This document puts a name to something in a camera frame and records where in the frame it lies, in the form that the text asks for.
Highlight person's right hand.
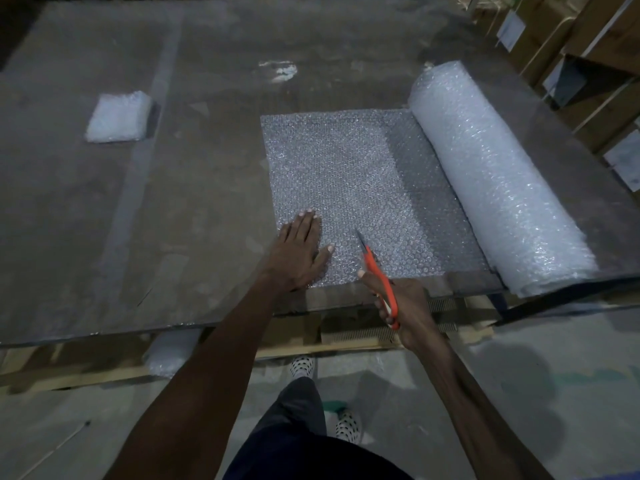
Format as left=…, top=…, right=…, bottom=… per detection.
left=357, top=270, right=443, bottom=352

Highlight person's left hand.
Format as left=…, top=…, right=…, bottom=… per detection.
left=264, top=210, right=335, bottom=294

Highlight orange handled scissors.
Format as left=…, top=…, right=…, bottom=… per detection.
left=355, top=229, right=402, bottom=330

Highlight large bubble wrap roll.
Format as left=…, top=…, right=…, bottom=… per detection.
left=260, top=60, right=600, bottom=298

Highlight person's right forearm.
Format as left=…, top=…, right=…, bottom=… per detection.
left=401, top=331, right=554, bottom=480

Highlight person's left forearm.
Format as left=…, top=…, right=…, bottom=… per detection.
left=102, top=273, right=306, bottom=480

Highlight person's left polka dot shoe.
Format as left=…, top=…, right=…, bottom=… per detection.
left=289, top=355, right=317, bottom=381

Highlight person's polka dot shoe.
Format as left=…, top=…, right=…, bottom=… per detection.
left=289, top=355, right=317, bottom=381
left=333, top=408, right=363, bottom=444

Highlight person's right polka dot shoe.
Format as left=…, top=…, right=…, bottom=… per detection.
left=333, top=408, right=363, bottom=444

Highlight person's dark trousers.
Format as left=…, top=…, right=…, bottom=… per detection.
left=222, top=377, right=414, bottom=480

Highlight small bubble wrap roll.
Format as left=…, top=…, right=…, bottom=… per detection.
left=142, top=331, right=202, bottom=378

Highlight white paper scrap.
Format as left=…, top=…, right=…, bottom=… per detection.
left=258, top=60, right=299, bottom=84

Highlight folded bubble wrap piece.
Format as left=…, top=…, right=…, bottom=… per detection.
left=84, top=91, right=153, bottom=144

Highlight white paper label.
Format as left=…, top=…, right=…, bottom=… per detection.
left=603, top=129, right=640, bottom=191

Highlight brown cardboard box white label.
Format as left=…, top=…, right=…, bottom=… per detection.
left=492, top=0, right=593, bottom=78

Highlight thin wooden stick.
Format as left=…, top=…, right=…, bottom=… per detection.
left=19, top=420, right=92, bottom=480

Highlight large brown cardboard box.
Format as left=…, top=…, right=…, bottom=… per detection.
left=565, top=0, right=640, bottom=78

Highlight dark metal table frame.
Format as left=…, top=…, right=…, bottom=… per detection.
left=487, top=277, right=640, bottom=326

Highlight wooden pallet frame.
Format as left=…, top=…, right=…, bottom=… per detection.
left=0, top=294, right=501, bottom=395

